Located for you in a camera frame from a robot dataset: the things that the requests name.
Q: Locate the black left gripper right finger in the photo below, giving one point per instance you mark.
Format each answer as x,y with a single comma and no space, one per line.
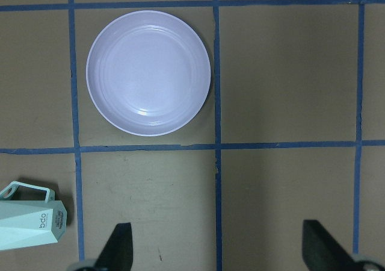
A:
320,251

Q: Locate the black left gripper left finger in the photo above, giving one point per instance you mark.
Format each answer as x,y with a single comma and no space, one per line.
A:
117,254

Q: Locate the mint green faceted cup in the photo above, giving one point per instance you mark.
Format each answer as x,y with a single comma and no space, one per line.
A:
30,223

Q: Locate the lilac round plate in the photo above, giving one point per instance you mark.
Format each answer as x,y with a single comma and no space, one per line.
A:
148,73

